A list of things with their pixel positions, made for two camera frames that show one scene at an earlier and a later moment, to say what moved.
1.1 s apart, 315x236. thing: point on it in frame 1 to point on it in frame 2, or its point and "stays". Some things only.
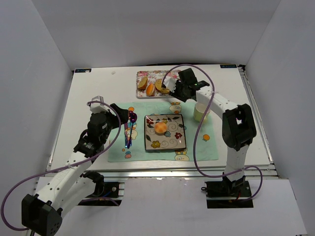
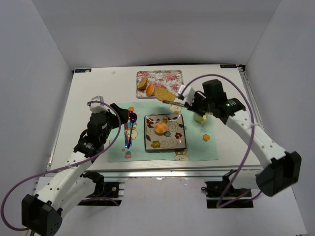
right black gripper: (181, 91) to (194, 103)
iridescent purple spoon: (132, 118) stays
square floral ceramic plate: (164, 132) stays
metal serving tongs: (167, 95) to (176, 102)
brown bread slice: (158, 85) to (164, 95)
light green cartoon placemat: (127, 142) stays
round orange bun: (160, 128) stays
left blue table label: (82, 70) stays
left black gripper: (119, 114) stays
